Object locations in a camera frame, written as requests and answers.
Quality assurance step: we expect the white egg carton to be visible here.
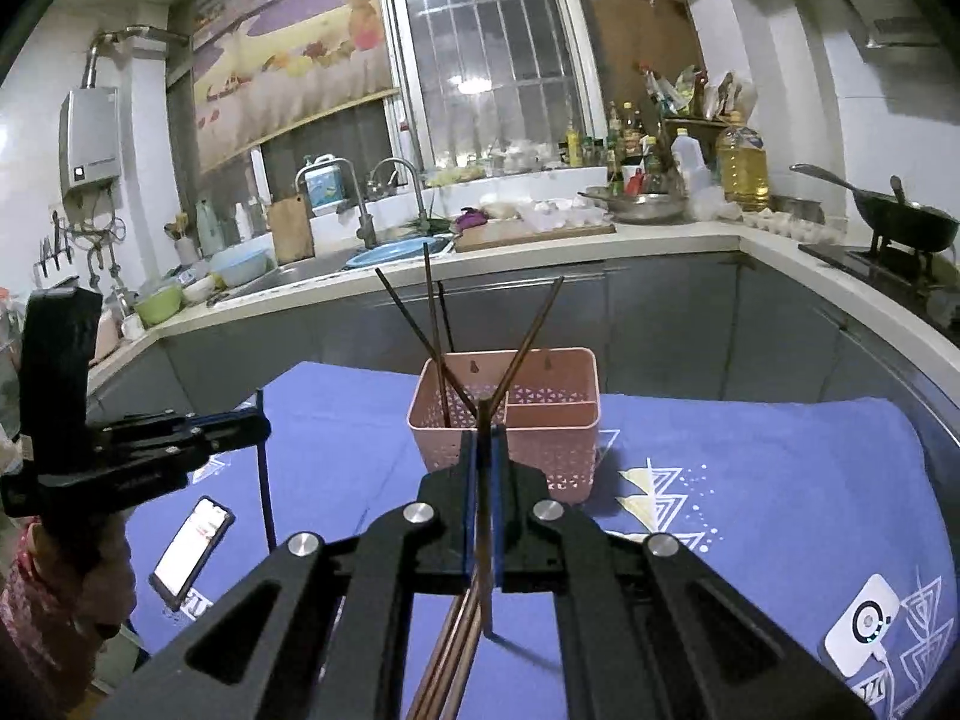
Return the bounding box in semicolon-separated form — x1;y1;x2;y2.
742;210;841;245

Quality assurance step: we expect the upright wooden cutting board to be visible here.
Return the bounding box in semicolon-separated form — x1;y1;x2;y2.
268;195;314;263

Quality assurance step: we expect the printed window blind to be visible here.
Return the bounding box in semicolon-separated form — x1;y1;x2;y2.
191;0;398;166

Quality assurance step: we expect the blue plastic basin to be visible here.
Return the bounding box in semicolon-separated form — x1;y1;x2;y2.
345;236;455;269

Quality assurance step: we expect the row of condiment bottles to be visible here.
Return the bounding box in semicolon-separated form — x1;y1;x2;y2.
562;101;676;196

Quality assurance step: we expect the barred window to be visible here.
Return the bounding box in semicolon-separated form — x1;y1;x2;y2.
375;0;608;173

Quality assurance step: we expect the white plastic jug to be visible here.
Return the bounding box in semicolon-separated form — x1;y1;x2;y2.
670;127;710;196

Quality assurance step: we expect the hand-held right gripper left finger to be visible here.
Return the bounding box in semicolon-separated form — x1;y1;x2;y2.
97;427;488;720

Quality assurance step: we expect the person's left forearm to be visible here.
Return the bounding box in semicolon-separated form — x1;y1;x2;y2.
0;514;140;720

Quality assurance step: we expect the knife rack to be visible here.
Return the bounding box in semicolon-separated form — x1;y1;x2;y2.
34;214;76;275

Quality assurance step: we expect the white square device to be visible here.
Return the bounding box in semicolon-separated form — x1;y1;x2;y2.
823;574;901;680

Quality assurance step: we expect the pink container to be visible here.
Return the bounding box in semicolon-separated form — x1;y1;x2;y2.
94;307;125;361

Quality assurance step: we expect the green bowl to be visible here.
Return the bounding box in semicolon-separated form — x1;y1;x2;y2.
135;286;185;327

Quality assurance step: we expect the grey kitchen counter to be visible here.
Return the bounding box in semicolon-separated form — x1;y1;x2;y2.
86;229;960;421

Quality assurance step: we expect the dark long chopstick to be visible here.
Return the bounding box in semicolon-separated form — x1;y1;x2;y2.
375;268;481;412

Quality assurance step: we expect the brown wooden chopstick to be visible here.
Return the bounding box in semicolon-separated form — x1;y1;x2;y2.
406;586;472;720
484;276;566;406
480;397;497;638
421;242;454;428
431;591;485;720

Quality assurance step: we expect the yellow cooking oil bottle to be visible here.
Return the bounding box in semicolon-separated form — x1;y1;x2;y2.
716;112;771;211

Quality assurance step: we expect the light blue basin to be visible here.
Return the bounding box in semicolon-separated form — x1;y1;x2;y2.
210;246;271;287

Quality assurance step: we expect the gas stove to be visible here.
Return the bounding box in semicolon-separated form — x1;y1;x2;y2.
799;236;960;316

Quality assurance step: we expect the flat wooden cutting board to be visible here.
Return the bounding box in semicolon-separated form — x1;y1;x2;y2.
454;221;616;254

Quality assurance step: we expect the dark blue chopstick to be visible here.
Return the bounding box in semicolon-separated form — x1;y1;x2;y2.
255;388;275;550

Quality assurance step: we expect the blue white package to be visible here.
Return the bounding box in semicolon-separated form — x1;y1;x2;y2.
304;154;353;217

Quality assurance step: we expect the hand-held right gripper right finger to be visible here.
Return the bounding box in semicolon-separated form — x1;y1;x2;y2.
491;427;878;720

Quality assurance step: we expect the black wok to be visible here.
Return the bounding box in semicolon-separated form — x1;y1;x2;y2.
790;163;960;252

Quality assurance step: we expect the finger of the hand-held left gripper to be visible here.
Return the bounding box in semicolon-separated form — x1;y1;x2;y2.
94;405;272;475

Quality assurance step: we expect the steel kitchen faucet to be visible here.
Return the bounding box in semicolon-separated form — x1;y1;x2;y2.
369;157;430;237
295;157;376;248

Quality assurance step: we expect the pink plastic utensil basket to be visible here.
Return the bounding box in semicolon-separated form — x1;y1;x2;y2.
407;347;603;505

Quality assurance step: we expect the metal pan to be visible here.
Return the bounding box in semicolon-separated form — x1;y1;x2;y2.
577;187;687;224

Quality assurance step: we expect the green bottle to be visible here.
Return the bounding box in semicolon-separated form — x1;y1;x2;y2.
195;200;222;256

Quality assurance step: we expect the blue patterned tablecloth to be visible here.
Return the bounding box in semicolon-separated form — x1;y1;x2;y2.
124;360;953;720

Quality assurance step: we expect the grey water heater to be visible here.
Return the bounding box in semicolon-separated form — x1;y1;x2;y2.
58;86;122;192

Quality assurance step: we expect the metal exhaust pipe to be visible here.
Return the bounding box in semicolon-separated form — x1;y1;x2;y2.
81;26;188;91

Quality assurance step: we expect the black smartphone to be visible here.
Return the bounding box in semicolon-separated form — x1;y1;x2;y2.
148;495;236;612

